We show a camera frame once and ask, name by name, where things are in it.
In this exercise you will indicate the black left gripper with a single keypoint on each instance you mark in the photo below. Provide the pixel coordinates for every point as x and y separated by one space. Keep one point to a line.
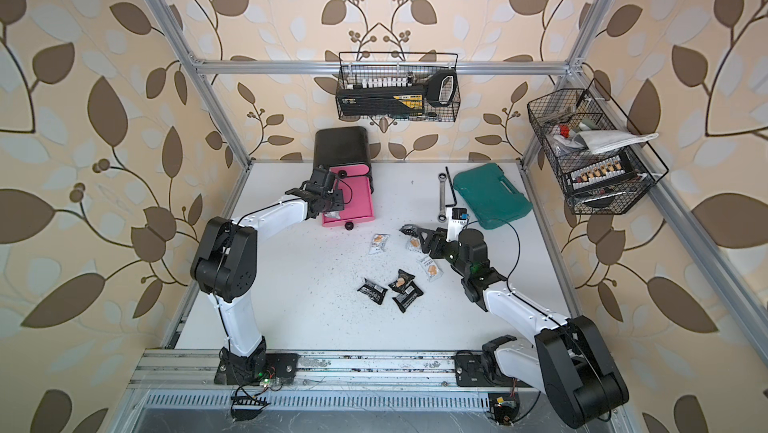
342 196

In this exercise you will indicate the silver ratchet wrench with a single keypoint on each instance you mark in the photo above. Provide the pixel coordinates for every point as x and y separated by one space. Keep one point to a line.
442 177

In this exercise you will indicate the black hex key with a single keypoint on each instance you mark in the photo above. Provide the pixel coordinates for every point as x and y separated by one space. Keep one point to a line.
451 188

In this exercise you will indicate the wire basket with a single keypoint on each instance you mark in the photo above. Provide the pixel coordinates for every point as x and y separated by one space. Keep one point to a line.
394 62
558 116

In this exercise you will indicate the green plastic tool case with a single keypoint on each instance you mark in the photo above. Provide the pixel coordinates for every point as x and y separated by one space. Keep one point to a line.
490 195

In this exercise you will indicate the back wire basket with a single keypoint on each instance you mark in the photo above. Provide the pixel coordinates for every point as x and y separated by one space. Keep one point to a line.
394 62

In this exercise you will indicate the drill bit set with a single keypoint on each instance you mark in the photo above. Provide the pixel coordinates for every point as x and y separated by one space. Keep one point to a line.
602 173

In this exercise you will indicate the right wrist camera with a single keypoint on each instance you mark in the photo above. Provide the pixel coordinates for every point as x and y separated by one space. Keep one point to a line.
457 220

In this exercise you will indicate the black cookie packet orange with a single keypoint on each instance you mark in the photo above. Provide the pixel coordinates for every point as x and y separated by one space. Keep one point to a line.
403 280

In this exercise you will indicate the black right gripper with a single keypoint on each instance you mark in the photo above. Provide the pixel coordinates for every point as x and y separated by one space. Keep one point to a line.
436 236

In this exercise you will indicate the black drawer cabinet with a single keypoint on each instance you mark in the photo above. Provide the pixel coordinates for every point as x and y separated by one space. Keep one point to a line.
343 147

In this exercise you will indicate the black yellow tool box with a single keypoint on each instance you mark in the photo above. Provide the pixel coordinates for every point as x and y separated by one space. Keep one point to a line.
408 96

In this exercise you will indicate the small black round object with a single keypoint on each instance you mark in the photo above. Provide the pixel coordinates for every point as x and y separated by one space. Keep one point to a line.
410 230

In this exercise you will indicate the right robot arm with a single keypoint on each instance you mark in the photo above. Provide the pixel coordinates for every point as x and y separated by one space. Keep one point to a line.
565 358

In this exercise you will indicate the white paper in basket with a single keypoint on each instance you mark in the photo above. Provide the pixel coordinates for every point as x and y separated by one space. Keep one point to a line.
604 141

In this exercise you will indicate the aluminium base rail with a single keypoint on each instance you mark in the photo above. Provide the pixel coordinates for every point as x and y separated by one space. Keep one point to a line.
325 370

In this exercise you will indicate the black cookie packet right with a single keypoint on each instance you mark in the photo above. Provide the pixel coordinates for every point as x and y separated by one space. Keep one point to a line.
406 298

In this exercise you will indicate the black cookie packet left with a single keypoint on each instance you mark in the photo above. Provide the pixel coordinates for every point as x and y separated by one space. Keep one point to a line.
375 292

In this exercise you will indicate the right wire basket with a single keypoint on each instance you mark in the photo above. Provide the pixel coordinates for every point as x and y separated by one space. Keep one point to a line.
558 116

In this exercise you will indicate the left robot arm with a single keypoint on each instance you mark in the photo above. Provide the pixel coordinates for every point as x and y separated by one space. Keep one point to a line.
225 267

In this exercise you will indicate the pink drawer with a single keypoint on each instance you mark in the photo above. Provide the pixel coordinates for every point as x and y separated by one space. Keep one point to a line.
355 170
358 203

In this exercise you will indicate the pink top drawer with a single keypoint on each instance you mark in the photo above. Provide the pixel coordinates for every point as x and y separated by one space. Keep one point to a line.
355 170

